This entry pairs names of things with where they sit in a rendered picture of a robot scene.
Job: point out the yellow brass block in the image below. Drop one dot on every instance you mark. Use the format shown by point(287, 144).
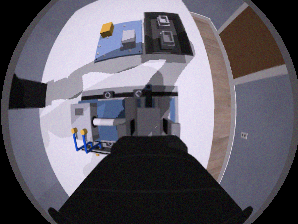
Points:
point(107, 30)

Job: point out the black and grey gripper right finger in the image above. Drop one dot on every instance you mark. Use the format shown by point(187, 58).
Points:
point(171, 128)

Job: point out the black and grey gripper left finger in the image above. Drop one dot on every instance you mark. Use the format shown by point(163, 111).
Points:
point(126, 129)

